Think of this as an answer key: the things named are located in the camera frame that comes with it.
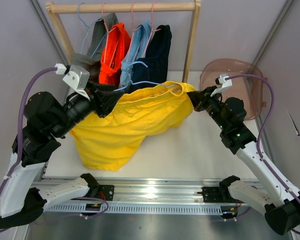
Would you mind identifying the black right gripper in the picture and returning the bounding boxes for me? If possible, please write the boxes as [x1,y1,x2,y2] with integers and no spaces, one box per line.
[188,85,229,131]

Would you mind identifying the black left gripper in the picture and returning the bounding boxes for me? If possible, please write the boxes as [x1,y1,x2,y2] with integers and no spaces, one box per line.
[50,80,123,138]

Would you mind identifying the blue wire hanger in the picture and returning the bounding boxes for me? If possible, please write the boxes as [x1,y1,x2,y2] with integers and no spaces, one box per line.
[112,61,177,92]

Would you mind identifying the yellow shorts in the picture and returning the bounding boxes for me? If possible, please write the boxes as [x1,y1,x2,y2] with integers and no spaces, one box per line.
[69,81,196,171]

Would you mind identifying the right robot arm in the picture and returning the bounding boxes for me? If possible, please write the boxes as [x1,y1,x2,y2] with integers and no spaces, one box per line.
[187,87,300,235]

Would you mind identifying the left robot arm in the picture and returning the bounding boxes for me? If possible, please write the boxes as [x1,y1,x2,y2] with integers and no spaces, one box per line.
[0,85,123,232]

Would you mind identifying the grey shorts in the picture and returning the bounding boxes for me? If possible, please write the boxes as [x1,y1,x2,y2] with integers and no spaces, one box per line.
[71,12,119,83]

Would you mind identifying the navy blue shorts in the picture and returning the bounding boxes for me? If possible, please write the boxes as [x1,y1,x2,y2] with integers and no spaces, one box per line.
[128,24,172,93]

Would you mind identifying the orange shorts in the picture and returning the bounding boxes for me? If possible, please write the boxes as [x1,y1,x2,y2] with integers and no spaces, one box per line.
[98,22,131,88]

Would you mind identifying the pink hanger of orange shorts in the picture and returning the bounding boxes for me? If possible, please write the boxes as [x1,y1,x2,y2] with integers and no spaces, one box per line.
[101,2,118,64]

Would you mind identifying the light blue shorts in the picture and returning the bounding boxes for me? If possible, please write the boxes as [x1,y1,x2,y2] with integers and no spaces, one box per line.
[119,20,152,93]

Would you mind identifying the pink hanger of navy shorts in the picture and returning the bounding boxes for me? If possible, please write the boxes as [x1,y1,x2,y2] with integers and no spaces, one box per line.
[142,1,157,58]

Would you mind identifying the blue hanger of grey shorts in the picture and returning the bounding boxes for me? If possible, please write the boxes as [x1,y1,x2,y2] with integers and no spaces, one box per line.
[77,2,106,61]

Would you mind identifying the translucent pink plastic basket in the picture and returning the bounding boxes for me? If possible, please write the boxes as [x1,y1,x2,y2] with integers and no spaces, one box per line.
[200,58,267,121]

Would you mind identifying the wooden clothes rack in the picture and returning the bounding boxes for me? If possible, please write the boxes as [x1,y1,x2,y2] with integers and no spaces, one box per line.
[45,0,201,83]

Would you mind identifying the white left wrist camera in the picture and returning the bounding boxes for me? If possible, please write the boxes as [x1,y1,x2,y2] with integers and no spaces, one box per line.
[54,63,90,100]

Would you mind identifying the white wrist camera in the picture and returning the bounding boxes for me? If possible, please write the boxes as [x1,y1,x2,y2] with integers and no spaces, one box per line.
[210,73,233,97]
[54,63,90,100]

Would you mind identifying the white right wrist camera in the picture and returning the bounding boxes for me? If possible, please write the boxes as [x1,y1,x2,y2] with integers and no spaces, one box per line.
[210,73,233,97]

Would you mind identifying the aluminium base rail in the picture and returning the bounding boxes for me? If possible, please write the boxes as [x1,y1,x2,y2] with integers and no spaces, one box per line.
[97,177,221,205]

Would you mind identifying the slotted cable duct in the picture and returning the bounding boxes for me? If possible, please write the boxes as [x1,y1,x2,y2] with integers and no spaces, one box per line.
[47,202,223,216]

